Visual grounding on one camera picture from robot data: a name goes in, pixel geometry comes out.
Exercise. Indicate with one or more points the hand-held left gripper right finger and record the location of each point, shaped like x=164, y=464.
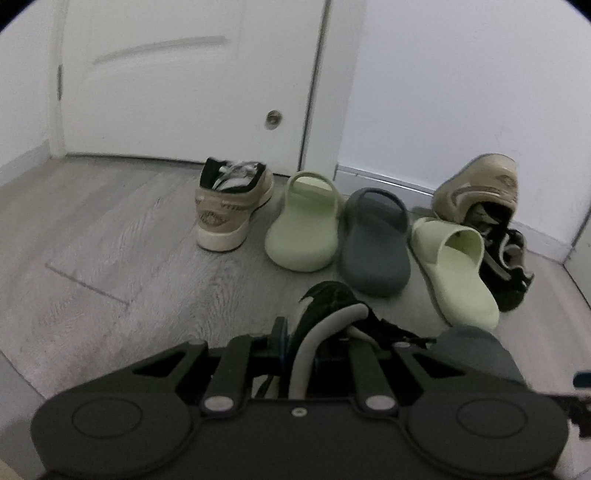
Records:
x=369, y=369

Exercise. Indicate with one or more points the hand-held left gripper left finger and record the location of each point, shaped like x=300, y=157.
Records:
x=278, y=339

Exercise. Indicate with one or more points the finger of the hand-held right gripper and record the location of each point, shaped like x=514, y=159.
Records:
x=582, y=379

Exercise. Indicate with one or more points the black sneaker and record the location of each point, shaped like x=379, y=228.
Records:
x=323, y=300
x=508, y=286

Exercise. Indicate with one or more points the light green slide sandal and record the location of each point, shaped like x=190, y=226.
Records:
x=300, y=235
x=461, y=286

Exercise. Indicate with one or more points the grey slide sandal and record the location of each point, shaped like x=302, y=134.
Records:
x=374, y=258
x=480, y=350

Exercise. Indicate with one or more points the beige sneaker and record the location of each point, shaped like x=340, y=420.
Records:
x=471, y=189
x=231, y=212

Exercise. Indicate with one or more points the white cabinet panel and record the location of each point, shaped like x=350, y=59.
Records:
x=579, y=249

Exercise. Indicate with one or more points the round metal door knob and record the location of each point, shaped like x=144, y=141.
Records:
x=274, y=117

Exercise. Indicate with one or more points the white door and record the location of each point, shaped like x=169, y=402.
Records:
x=184, y=92

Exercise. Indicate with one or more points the metal door hinge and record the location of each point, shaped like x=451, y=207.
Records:
x=59, y=81

